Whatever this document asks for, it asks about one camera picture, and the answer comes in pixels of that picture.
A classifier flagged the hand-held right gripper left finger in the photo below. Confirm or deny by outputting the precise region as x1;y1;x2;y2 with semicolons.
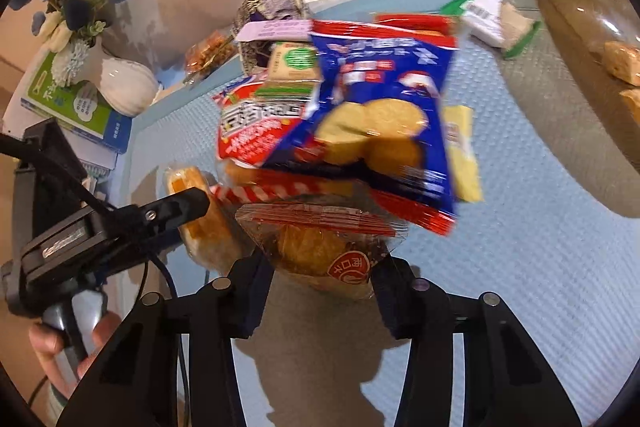
55;251;276;427

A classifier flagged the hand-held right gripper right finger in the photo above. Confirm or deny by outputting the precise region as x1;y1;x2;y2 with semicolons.
370;256;583;427

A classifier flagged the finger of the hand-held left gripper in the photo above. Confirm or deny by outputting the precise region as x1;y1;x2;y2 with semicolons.
95;227;187;280
125;187;211;232

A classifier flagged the clear bread bun packet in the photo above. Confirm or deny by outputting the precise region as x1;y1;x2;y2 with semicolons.
164;163;251;270

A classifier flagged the clear pastry packet red label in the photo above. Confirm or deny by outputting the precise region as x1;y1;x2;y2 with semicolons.
235;203;408;303

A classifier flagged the red striped snack packet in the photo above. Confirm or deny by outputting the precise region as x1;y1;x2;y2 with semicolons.
212;74;371;208

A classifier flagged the blue cracker packet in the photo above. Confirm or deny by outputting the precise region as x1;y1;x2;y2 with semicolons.
260;14;461;238

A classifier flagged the green and white packet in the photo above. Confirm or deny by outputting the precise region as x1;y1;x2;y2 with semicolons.
440;0;543;58

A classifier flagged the glass plate gold rim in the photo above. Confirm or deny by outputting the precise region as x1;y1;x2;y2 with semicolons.
527;0;640;130

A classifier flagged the person's left hand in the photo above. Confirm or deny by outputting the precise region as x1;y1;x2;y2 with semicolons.
29;311;123;400

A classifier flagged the spiral notebook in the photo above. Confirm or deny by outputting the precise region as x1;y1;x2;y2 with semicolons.
75;147;118;188

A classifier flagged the white shell-shaped vase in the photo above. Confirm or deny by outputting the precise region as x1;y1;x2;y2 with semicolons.
95;52;163;118

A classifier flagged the green book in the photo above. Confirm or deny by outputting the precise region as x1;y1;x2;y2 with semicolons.
20;52;133;155

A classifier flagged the orange snack packet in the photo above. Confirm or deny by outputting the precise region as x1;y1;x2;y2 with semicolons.
185;32;236;78

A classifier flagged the pale yellow packet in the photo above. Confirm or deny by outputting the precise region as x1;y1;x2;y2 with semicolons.
442;104;485;204

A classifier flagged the beige cracker packet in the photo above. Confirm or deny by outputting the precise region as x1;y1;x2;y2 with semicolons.
265;42;321;95

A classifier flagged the pink and white packet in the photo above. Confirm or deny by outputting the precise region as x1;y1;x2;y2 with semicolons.
235;18;316;42

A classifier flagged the white vase with flowers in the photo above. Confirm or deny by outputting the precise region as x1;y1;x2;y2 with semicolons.
10;0;151;88

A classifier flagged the dark thin cable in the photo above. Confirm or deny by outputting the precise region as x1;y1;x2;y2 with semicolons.
150;252;193;427

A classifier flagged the black cable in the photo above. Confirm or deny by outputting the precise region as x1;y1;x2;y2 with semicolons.
0;134;116;214

